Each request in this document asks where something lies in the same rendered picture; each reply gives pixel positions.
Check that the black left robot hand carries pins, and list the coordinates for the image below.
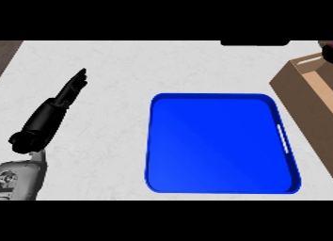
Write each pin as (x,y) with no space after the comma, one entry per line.
(45,120)

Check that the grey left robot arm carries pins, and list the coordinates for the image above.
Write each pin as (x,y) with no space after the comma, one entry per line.
(17,179)

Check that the brown cardboard box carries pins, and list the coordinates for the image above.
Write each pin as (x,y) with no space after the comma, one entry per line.
(313,103)

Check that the blue plastic tray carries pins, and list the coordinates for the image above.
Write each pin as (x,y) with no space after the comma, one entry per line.
(219,142)

